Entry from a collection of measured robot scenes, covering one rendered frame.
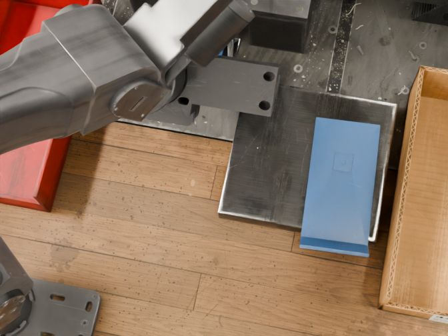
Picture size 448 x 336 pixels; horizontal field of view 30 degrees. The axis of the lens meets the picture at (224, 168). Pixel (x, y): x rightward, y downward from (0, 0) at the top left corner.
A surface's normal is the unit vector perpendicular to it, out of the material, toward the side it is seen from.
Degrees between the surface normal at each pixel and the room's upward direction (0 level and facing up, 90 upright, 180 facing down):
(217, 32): 57
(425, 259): 0
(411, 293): 0
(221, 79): 31
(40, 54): 26
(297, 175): 0
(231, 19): 63
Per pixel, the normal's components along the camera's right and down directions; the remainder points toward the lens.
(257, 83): -0.12, 0.21
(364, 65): -0.05, -0.32
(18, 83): 0.30, -0.55
